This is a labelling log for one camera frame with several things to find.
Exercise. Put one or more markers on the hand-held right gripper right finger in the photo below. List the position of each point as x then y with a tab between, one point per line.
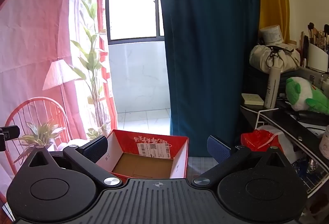
218	150

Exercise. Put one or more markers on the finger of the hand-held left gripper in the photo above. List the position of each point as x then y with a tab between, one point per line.
10	131

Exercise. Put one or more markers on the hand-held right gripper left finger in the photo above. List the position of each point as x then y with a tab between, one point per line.
96	148

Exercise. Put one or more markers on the red cardboard box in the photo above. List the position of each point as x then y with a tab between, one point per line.
144	162

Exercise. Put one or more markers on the plaid bed sheet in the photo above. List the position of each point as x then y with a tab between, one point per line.
200	167

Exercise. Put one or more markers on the red plastic bag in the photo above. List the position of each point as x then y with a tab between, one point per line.
257	140

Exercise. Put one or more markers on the small beige box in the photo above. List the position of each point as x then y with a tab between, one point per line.
253	99

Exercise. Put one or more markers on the black desk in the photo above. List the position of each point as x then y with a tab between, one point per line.
282	121

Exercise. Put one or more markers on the white spray bottle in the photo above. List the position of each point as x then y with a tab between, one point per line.
272	87

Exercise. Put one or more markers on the pink printed backdrop cloth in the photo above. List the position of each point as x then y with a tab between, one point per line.
30	33

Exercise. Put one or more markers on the green white plush toy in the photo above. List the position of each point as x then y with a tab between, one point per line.
303	95

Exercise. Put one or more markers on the teal curtain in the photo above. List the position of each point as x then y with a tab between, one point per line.
205	46

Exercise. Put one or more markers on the white label roll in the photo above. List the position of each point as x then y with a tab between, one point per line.
271	33

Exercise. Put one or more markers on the white brush holder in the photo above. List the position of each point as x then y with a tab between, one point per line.
317	56

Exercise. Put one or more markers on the window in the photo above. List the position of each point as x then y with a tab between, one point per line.
131	2

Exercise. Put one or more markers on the bunch of makeup brushes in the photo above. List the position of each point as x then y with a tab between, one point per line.
312	33

